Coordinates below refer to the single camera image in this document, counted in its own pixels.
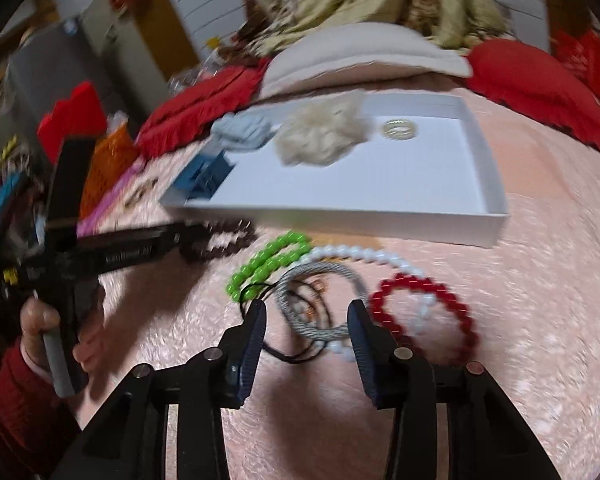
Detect red box in basket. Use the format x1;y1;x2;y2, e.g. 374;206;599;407
36;80;107;165

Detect light blue fluffy scrunchie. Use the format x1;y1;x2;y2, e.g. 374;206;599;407
210;113;275;152

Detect grey refrigerator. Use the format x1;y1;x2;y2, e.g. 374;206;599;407
7;18;169;127

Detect red bead bracelet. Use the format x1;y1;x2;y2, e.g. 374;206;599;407
367;272;479;366

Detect blue hair claw clip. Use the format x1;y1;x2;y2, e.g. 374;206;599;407
172;150;234;200

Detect purple floral sheet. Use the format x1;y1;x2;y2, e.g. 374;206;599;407
76;156;146;237

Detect white shallow tray box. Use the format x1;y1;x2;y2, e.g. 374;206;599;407
160;91;509;247

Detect green bead bracelet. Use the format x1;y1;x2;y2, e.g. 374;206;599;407
224;230;313;302

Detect white pillow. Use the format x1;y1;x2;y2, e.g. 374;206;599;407
259;22;472;100

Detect white pearl bracelet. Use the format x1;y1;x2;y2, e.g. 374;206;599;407
299;244;439;362

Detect pink quilted bedspread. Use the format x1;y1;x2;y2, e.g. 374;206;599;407
76;76;600;479

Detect dark brown bead bracelet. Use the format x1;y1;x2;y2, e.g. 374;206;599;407
189;219;259;264

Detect red frilled cushion right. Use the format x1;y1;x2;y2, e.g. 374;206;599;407
466;39;600;152

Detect clear spiral hair tie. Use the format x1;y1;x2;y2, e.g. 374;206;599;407
379;118;421;142

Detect red sleeve forearm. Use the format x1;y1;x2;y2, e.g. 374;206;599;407
0;344;80;479

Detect orange plastic basket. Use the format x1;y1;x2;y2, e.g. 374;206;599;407
80;119;140;220

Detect red frilled cushion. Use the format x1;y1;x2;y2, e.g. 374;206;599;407
135;58;271;159
466;39;600;152

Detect red frilled cushion left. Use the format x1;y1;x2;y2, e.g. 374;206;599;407
135;58;271;159

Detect left hand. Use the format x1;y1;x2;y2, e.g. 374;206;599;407
19;284;106;374

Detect cream fluffy scrunchie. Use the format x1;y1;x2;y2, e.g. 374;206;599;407
274;91;373;167

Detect grey twisted hair tie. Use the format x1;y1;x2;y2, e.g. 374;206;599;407
273;261;371;343

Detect red shopping bag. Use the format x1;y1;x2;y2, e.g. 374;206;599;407
552;27;600;101

